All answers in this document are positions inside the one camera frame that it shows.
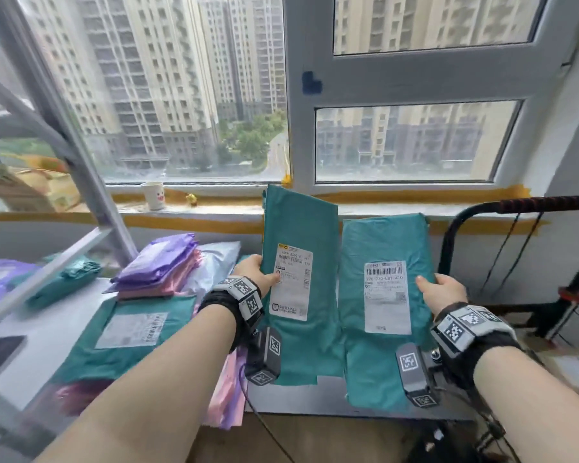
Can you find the person's right hand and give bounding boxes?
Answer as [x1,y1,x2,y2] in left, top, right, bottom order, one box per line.
[414,273,469,320]

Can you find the person's left hand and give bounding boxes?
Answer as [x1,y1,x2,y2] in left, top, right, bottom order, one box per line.
[233,254,280,300]

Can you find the grey-white mailer bag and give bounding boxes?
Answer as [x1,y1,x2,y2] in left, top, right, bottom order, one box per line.
[183,241,242,305]

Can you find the black wire cart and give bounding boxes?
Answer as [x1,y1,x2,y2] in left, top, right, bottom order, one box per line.
[436,195,579,463]

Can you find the brown cardboard box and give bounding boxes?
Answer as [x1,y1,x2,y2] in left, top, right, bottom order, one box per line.
[540,350,579,397]
[511,331,562,356]

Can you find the person's right forearm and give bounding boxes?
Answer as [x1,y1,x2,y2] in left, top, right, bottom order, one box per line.
[472,345,579,463]

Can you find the person's left forearm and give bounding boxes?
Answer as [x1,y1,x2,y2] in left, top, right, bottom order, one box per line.
[36,303,237,463]

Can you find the left marker wristband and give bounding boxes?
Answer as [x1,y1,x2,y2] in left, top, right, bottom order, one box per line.
[198,276,264,352]

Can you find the marker wristband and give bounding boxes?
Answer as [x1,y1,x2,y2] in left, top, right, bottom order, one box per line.
[430,302,522,391]
[198,276,264,352]

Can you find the right marker wristband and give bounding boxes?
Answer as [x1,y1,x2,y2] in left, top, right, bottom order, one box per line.
[430,302,522,391]

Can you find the white paper cup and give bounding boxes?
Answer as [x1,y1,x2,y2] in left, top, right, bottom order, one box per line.
[140,181,167,212]

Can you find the white framed window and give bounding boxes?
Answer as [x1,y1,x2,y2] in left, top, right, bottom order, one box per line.
[0,0,579,194]

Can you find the white metal shelf rack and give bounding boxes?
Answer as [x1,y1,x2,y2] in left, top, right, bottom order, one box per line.
[0,0,138,458]

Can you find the blue tape patch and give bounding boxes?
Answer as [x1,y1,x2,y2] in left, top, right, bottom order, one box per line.
[302,71,324,96]

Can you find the colourful printed paper box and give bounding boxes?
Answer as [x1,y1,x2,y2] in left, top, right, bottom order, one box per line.
[0,154,82,213]

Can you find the black smartphone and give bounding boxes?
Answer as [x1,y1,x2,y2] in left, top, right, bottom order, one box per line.
[0,335,28,383]

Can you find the black elastic cord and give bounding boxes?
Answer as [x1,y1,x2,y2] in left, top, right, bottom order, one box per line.
[480,212,546,296]

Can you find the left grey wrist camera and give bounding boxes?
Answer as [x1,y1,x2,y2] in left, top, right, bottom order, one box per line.
[243,326,283,386]

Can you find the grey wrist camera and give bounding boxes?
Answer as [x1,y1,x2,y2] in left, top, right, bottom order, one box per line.
[395,343,440,409]
[243,326,283,386]

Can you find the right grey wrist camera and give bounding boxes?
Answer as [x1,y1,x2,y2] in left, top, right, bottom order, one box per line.
[395,343,440,409]

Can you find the left black camera cable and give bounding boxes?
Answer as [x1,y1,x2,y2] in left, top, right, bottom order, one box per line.
[239,361,284,463]

